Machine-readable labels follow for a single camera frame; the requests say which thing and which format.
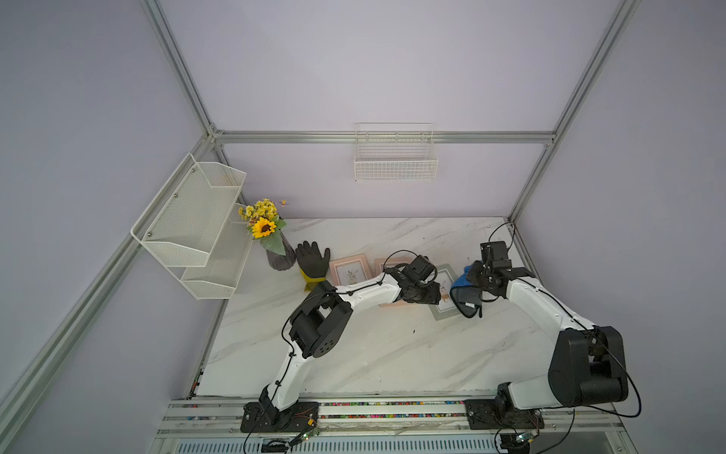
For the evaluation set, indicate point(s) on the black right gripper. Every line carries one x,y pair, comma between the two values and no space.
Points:
476,267

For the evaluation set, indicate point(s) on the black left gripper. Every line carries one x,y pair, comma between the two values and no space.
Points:
433,294

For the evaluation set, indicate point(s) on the blue microfibre cloth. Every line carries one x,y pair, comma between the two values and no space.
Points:
466,297

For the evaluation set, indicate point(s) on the pink picture frame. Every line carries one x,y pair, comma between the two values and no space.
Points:
349,271
379,266

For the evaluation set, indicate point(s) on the green picture frame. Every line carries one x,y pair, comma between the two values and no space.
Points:
446,308

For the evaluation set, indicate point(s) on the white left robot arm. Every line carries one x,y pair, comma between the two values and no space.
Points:
315,327

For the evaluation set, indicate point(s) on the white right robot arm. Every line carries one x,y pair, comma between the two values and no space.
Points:
588,364

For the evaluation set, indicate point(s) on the black yellow work glove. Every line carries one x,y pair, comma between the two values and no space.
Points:
313,264

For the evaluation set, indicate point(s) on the dark glass vase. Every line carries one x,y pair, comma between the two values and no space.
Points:
283,262

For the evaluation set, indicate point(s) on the sunflower bouquet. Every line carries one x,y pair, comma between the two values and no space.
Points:
265,224

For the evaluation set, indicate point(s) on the white wire wall basket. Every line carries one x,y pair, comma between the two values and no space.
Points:
395,152

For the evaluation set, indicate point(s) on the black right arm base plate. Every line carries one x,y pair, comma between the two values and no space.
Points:
499,412

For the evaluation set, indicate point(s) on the aluminium front rail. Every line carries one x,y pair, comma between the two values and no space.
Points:
384,425

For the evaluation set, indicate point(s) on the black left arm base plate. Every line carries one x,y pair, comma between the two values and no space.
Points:
262,417

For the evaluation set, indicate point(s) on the white mesh wall shelf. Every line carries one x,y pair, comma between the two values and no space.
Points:
193,230

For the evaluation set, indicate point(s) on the aluminium enclosure frame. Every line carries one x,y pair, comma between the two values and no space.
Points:
34,384

